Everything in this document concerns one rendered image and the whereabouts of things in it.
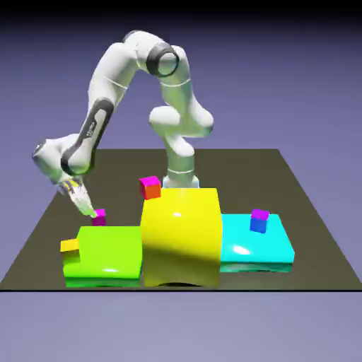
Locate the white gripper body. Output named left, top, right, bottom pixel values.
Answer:
left=68, top=185, right=98, bottom=219

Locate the large cyan box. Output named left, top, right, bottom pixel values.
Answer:
left=219, top=212, right=296, bottom=274

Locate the small blue cube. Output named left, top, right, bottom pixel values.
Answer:
left=250, top=209, right=270, bottom=234

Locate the large yellow box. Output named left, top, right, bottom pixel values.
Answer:
left=140, top=187, right=222, bottom=288

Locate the small red cube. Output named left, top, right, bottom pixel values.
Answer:
left=139, top=175, right=162, bottom=201

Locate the small magenta cube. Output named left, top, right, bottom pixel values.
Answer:
left=90, top=208, right=107, bottom=227

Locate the large green box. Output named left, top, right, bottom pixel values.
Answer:
left=62, top=225, right=143, bottom=288

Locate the small yellow cube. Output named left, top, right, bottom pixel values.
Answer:
left=59, top=238, right=81, bottom=266

